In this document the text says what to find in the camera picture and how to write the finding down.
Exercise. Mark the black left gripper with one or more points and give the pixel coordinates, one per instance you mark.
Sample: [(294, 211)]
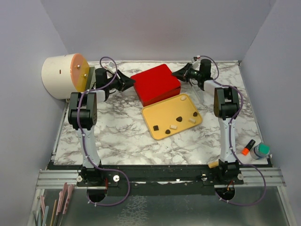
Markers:
[(124, 82)]

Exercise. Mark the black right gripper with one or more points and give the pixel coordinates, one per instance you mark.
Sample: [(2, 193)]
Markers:
[(182, 74)]

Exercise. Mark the clear and metal tongs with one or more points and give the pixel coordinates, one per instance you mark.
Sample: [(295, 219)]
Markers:
[(197, 91)]

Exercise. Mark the red box lid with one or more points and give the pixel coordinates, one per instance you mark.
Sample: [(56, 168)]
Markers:
[(154, 82)]

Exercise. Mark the red chocolate box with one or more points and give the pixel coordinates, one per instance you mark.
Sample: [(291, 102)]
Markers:
[(162, 97)]

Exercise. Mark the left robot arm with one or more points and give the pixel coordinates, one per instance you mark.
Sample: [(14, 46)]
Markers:
[(82, 113)]

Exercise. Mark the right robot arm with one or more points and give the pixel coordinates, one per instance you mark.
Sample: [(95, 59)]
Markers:
[(228, 102)]

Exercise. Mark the grey green drawer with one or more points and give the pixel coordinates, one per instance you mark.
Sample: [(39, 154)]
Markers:
[(91, 78)]

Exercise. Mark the yellow plastic tray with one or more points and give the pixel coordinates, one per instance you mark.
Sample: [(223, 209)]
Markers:
[(164, 114)]

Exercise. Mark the white cylindrical container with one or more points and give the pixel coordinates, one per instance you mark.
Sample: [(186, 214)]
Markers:
[(62, 75)]

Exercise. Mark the orange highlighter pen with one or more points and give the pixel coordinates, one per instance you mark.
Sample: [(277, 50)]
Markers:
[(248, 147)]

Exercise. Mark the green lid jar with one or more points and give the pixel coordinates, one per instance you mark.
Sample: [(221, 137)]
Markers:
[(260, 151)]

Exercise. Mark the pink tool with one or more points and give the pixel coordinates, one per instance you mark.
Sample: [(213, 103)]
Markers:
[(64, 198)]

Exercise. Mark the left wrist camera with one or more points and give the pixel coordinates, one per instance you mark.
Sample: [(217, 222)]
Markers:
[(111, 66)]

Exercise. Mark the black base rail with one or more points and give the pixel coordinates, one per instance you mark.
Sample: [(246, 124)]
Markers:
[(117, 179)]

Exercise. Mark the aluminium frame rail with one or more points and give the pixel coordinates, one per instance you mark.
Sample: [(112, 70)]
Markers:
[(55, 179)]

